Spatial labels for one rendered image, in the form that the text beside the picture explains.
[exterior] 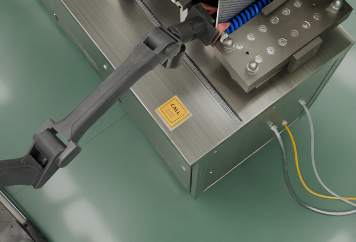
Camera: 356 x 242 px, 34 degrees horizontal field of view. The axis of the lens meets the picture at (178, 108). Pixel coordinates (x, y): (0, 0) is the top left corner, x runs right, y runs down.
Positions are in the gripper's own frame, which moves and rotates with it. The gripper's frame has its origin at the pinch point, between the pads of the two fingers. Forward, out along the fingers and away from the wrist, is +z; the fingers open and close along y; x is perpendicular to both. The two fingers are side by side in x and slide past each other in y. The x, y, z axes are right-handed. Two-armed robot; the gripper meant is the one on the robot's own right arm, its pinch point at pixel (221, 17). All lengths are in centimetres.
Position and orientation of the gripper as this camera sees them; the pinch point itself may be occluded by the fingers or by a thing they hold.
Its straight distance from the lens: 167.0
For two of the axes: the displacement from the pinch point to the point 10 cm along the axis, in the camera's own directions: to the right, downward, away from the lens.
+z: 7.0, -3.6, 6.2
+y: 6.1, 7.5, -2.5
